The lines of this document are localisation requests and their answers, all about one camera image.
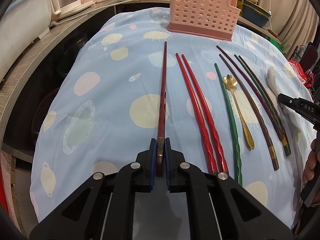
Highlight green chopstick gold band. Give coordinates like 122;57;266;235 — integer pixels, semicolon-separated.
214;63;243;186

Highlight gold flower spoon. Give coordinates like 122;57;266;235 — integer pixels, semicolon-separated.
223;74;254;150

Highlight brown chopstick gold band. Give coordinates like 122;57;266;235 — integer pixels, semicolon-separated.
219;54;279;171

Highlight white ceramic spoon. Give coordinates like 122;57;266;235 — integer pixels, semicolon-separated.
267;67;288;115

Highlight dark green chopstick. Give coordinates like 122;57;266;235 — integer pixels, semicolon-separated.
234;54;291;157

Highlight beige curtain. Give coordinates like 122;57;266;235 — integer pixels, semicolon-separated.
258;0;319;57

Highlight red plastic bag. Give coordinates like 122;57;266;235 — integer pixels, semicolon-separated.
289;60;314;88

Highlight right hand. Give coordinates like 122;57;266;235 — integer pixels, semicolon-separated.
303;139;319;184

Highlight blue yellow stacked bowls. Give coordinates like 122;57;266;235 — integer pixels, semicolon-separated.
242;0;271;28

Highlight maroon chopstick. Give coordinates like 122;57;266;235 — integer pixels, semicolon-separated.
216;45;288;145

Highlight pink perforated utensil holder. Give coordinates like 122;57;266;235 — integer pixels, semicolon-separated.
168;0;240;41

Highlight dark red chopstick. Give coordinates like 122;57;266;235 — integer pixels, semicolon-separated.
156;41;167;177

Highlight blue patterned tablecloth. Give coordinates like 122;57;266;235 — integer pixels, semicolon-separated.
30;8;310;220

